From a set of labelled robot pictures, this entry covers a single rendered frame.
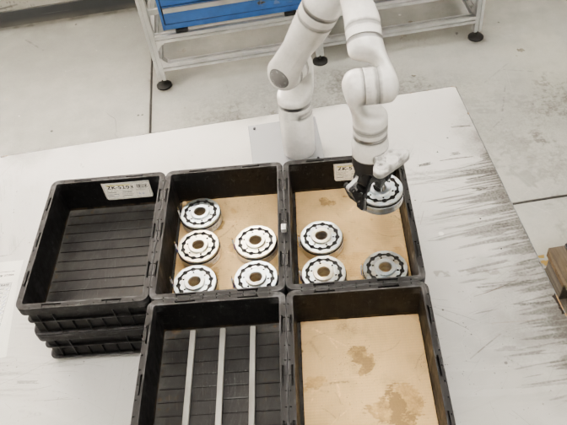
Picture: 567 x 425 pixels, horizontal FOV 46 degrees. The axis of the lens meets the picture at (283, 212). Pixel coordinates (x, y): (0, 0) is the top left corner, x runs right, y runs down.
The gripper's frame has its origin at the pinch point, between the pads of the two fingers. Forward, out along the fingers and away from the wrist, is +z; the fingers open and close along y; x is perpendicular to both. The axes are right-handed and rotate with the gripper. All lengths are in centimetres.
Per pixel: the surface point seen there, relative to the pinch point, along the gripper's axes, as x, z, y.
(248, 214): -28.9, 17.2, 15.1
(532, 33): -90, 101, -207
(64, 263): -49, 17, 58
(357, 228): -5.9, 17.0, -1.5
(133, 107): -196, 102, -24
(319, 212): -16.5, 17.0, 1.7
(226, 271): -18.0, 17.0, 30.2
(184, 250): -28.6, 14.3, 34.6
